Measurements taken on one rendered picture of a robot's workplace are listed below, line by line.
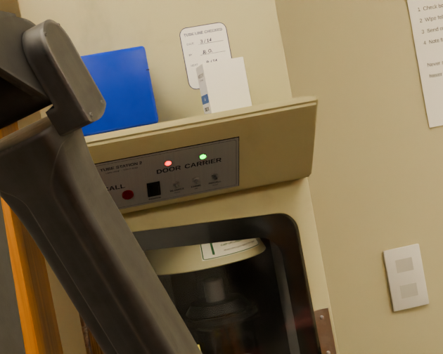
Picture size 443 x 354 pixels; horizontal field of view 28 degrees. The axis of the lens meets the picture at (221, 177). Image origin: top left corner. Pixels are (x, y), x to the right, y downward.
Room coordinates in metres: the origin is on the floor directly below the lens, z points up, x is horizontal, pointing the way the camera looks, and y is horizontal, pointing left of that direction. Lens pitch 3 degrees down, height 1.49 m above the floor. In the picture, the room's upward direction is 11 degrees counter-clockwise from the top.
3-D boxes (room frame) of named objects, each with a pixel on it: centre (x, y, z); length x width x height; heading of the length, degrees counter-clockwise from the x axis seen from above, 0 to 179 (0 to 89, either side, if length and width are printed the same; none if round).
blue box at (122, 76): (1.05, 0.12, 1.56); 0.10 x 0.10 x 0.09; 9
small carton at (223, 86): (1.07, -0.02, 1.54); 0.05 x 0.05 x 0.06; 10
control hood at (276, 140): (1.06, 0.04, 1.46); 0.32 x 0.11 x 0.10; 99
